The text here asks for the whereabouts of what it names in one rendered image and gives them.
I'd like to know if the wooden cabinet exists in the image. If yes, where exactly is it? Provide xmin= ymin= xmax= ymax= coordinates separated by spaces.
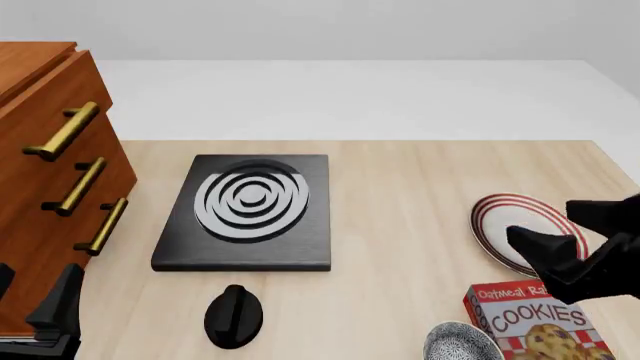
xmin=0 ymin=40 xmax=139 ymax=338

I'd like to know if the white plate with red rings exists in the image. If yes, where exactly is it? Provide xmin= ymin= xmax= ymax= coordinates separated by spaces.
xmin=468 ymin=192 xmax=594 ymax=281

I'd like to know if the round black stove knob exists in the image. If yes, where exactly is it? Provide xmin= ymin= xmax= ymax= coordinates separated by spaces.
xmin=203 ymin=283 xmax=265 ymax=351

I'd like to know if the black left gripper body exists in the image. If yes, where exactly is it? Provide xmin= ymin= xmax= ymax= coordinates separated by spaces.
xmin=0 ymin=327 xmax=82 ymax=360

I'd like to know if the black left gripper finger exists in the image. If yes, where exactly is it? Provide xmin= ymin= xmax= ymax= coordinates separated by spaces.
xmin=24 ymin=261 xmax=85 ymax=336
xmin=0 ymin=261 xmax=17 ymax=302

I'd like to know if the wooden drawer with brass handle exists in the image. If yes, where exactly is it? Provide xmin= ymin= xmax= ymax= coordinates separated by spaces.
xmin=0 ymin=149 xmax=139 ymax=337
xmin=0 ymin=99 xmax=129 ymax=264
xmin=0 ymin=49 xmax=115 ymax=189

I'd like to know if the brass drawer handle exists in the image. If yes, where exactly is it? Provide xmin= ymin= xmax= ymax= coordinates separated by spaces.
xmin=41 ymin=156 xmax=108 ymax=217
xmin=73 ymin=197 xmax=130 ymax=258
xmin=21 ymin=100 xmax=101 ymax=163

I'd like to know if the black patterned bowl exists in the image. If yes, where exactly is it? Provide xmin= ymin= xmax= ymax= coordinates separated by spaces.
xmin=422 ymin=320 xmax=504 ymax=360

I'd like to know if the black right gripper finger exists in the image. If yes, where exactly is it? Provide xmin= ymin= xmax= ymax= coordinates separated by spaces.
xmin=565 ymin=193 xmax=640 ymax=242
xmin=505 ymin=225 xmax=584 ymax=279

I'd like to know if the red cookie box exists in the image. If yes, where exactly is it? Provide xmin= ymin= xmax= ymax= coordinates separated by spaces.
xmin=462 ymin=279 xmax=618 ymax=360

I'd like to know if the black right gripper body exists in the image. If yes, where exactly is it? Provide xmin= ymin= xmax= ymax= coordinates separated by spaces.
xmin=541 ymin=231 xmax=640 ymax=306

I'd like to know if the flat black stove plate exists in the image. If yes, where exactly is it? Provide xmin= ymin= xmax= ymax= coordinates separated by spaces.
xmin=150 ymin=153 xmax=333 ymax=274

